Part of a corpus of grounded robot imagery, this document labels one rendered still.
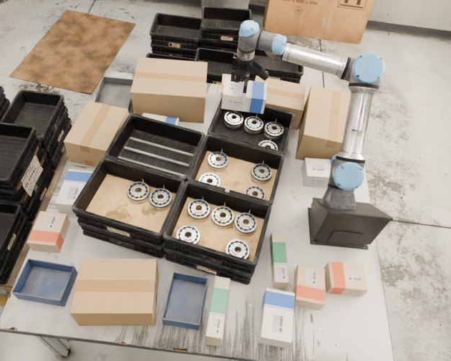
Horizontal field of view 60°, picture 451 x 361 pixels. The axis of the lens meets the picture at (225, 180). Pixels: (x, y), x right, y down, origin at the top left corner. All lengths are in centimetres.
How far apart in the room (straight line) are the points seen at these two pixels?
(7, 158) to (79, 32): 202
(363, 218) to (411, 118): 223
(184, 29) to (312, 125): 181
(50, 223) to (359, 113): 139
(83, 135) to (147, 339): 102
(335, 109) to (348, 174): 71
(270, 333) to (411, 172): 216
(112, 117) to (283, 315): 127
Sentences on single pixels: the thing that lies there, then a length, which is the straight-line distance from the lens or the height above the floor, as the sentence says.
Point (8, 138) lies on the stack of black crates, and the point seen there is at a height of 49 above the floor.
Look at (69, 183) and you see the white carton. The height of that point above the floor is 79.
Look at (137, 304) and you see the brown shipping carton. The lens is 159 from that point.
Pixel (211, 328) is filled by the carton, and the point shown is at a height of 82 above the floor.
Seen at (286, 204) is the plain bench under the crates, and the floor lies 70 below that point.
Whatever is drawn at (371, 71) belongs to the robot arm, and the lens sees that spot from 164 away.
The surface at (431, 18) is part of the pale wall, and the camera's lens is 497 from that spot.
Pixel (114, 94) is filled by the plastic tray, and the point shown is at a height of 70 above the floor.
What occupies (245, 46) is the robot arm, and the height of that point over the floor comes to 139.
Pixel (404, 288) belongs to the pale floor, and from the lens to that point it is 288.
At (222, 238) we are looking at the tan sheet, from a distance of 173.
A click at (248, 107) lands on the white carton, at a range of 188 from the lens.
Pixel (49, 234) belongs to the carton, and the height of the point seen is 77.
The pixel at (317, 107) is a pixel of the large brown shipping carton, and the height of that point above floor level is 90.
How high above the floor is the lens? 236
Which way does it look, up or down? 54 degrees down
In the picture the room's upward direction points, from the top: 8 degrees clockwise
